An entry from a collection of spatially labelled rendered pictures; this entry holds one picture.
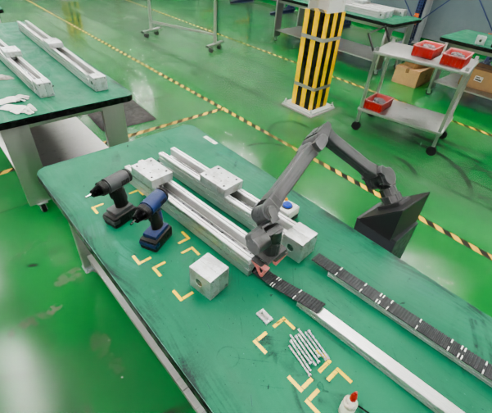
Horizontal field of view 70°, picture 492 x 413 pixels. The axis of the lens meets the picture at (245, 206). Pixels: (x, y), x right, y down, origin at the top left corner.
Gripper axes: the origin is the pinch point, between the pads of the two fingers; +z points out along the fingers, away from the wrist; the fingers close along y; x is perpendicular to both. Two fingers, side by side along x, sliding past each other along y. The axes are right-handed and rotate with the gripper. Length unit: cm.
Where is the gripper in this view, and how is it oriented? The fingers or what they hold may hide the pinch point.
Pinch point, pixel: (268, 268)
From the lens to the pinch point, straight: 128.5
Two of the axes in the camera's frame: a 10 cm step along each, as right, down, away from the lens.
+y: -6.9, 4.2, -5.9
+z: -0.6, 7.8, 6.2
